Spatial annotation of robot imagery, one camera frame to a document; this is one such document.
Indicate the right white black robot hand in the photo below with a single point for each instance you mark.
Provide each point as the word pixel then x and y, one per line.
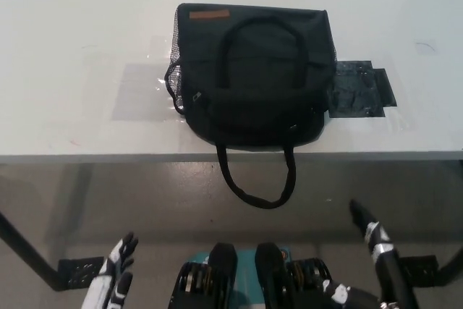
pixel 392 273

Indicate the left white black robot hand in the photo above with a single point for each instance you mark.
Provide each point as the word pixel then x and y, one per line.
pixel 108 280

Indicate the black soft travel bag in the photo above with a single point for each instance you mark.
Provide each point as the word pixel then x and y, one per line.
pixel 253 99

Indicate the black teal robot torso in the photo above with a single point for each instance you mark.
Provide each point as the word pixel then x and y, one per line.
pixel 224 265

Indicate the black perforated foot plate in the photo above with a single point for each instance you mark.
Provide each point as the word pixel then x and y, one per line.
pixel 419 267
pixel 81 273

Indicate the black metal table leg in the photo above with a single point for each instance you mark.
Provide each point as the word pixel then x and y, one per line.
pixel 454 254
pixel 25 247

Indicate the black tape patch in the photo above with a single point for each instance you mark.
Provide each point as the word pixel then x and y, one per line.
pixel 352 88

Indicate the clear grey tape patch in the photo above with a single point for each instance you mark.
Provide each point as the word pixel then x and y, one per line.
pixel 141 92

